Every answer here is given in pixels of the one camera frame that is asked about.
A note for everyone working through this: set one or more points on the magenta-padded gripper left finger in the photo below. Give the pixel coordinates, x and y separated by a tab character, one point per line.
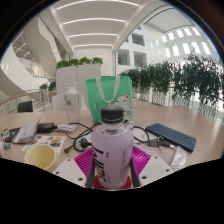
70	171

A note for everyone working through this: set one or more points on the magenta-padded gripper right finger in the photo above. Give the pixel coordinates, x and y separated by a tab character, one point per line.
155	168

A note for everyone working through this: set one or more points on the lilac drink bottle black cap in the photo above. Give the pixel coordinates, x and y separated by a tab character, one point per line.
111	150

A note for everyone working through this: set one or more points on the white plastic packet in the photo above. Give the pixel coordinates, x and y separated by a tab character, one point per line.
178	157

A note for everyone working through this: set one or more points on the pale yellow cup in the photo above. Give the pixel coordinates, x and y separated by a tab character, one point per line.
40	156

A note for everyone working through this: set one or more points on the dark blue keyboard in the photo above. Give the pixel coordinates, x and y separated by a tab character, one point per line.
171	136

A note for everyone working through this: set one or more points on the colourful sticker sheet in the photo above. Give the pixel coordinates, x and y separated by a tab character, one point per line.
50	141

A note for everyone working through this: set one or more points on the small white flat box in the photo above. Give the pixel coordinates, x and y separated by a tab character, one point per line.
66	127

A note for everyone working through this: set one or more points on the black charger block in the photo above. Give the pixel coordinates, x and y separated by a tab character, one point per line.
46	127

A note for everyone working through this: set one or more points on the clear shaker bottle white lid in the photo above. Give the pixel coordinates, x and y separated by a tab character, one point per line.
72	106

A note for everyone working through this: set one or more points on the white chair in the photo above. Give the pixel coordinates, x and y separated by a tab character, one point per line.
59	102

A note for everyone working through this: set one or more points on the black notebook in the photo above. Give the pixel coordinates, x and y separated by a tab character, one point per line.
10	134

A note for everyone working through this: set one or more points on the green tote bag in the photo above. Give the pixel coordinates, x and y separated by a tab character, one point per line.
100	100

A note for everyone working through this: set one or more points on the small potted plants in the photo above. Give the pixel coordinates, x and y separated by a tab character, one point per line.
48	87

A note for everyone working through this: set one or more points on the glass railing wooden handrail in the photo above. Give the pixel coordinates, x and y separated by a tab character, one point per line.
16	100

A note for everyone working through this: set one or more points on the green hedge row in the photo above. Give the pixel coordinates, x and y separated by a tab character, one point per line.
183	80

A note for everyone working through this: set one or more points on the white cabinet with plants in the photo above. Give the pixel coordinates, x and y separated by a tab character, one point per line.
78	75

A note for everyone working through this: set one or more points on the ceiling light strips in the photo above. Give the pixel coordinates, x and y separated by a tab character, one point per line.
96	21

